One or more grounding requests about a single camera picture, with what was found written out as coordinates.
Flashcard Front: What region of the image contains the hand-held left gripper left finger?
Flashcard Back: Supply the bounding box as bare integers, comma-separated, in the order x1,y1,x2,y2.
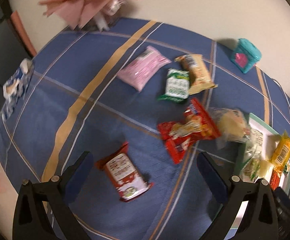
12,151,94,240

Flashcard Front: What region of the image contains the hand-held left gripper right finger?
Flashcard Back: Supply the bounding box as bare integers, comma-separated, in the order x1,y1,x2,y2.
197,152,280,240

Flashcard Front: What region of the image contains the long orange-red snack packet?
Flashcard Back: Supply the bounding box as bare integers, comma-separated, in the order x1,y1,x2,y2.
270,171,289,190

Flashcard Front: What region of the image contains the green round cake packet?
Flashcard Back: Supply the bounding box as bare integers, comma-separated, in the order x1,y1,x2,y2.
242,155,260,183

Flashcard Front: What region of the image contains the red packet with white label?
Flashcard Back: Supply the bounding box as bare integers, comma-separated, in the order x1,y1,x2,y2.
95,141,155,203

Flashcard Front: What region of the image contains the cream cake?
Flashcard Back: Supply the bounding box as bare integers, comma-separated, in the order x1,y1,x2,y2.
258,160,275,180

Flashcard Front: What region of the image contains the red cartoon snack packet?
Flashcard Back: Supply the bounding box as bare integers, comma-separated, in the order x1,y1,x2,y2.
157,98,221,165

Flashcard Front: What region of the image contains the clear-wrapped pale bun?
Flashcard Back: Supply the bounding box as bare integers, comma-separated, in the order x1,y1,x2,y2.
210,107,251,150

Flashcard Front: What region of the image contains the white grey snack packet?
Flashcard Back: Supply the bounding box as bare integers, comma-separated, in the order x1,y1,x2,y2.
246,127,266,155

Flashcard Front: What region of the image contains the yellow snack packet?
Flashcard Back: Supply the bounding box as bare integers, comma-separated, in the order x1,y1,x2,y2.
270,130,290,173

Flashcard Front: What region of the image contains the teal-rimmed white tray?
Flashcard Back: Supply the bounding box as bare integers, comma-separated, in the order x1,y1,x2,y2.
231,112,290,230

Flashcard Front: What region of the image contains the green and white snack packet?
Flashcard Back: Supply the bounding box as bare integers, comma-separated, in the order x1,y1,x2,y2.
156,69,190,104

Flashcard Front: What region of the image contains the beige snack packet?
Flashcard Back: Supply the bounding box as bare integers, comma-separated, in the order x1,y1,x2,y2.
174,54,218,95

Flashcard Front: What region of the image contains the pink snack packet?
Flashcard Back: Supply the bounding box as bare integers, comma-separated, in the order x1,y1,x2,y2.
117,45,172,92

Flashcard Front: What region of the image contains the blue plaid tablecloth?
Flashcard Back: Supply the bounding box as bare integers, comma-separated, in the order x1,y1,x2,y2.
0,17,290,240

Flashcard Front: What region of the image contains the blue and white tissue pack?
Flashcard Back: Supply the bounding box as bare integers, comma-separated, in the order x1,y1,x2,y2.
1,59,35,120

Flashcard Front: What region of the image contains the teal toy house box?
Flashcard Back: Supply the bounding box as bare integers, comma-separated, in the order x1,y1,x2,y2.
229,38,262,74

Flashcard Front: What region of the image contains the dark cabinet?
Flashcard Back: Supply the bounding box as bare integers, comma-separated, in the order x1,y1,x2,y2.
0,0,37,105

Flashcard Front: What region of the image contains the pink flower bouquet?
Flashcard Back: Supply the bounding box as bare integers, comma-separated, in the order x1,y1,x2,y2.
38,0,150,32

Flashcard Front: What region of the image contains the white power cable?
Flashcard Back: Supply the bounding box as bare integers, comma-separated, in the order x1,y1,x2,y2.
272,79,290,120

